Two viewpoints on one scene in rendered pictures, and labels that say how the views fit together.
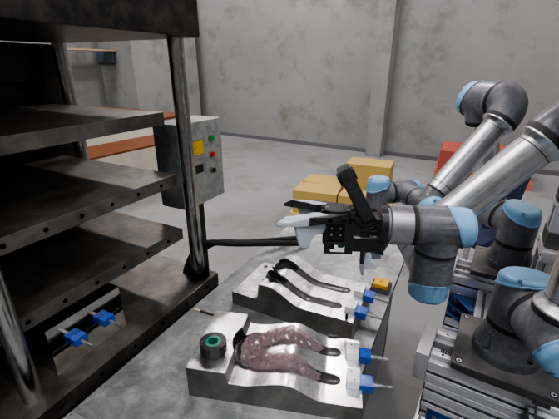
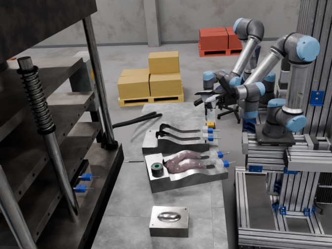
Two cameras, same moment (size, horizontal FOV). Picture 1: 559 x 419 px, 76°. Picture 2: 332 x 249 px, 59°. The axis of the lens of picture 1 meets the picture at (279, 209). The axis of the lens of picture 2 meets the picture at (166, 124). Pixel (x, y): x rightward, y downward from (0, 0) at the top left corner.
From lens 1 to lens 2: 0.90 m
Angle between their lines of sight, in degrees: 19
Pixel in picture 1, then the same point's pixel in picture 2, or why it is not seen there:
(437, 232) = (253, 92)
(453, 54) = not seen: outside the picture
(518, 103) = (261, 30)
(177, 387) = (144, 192)
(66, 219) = (68, 127)
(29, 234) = (60, 138)
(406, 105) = (170, 6)
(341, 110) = (123, 16)
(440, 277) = (255, 107)
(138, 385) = (125, 198)
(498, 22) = not seen: outside the picture
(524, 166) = (272, 62)
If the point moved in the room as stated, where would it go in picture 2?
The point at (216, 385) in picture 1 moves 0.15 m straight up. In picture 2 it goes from (165, 183) to (163, 164)
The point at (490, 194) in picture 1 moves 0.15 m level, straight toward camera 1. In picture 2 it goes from (264, 74) to (267, 85)
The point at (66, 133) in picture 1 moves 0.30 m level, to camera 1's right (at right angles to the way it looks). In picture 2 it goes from (58, 82) to (110, 71)
